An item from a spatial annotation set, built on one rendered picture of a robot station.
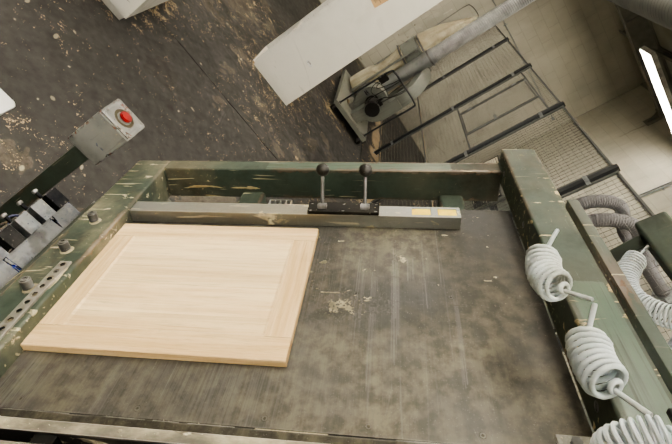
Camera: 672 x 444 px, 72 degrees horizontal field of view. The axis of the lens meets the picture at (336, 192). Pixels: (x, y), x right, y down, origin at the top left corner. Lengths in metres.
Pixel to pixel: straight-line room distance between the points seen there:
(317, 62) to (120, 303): 4.00
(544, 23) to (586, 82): 1.48
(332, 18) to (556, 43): 5.87
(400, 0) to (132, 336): 4.09
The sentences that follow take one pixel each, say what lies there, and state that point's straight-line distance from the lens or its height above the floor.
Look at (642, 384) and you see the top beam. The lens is 0.91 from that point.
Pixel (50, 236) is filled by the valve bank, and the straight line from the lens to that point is 1.51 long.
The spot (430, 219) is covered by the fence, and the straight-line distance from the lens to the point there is 1.27.
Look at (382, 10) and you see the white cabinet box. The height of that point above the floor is 1.39.
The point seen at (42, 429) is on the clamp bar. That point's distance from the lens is 0.95.
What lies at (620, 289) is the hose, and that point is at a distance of 0.81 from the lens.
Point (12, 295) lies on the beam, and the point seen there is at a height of 0.83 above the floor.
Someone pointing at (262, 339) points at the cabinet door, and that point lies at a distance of 0.99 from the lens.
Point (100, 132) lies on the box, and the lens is 1.62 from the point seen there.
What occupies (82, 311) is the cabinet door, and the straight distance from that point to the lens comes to 1.21.
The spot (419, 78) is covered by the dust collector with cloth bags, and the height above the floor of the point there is 1.15.
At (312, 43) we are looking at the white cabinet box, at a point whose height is 0.64.
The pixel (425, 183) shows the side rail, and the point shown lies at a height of 1.62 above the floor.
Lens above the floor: 1.93
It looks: 22 degrees down
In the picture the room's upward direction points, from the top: 61 degrees clockwise
